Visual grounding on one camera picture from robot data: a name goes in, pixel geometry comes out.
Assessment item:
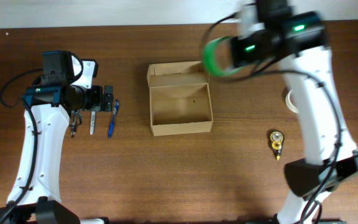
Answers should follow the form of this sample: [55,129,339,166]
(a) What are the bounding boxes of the blue ballpoint pen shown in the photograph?
[108,99,119,139]

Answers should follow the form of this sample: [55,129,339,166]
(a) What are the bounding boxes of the open cardboard box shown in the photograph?
[147,61,214,136]

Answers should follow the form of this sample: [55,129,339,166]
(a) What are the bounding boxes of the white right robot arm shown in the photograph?
[230,1,358,223]

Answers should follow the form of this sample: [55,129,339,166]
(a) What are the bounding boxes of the white black marker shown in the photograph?
[89,111,96,135]

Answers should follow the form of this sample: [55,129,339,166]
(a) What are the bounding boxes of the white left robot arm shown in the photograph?
[0,50,113,224]

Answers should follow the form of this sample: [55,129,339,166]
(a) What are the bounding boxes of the green tape roll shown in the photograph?
[202,36,240,78]

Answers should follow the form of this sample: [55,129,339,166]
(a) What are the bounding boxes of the cream masking tape roll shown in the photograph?
[285,90,299,114]

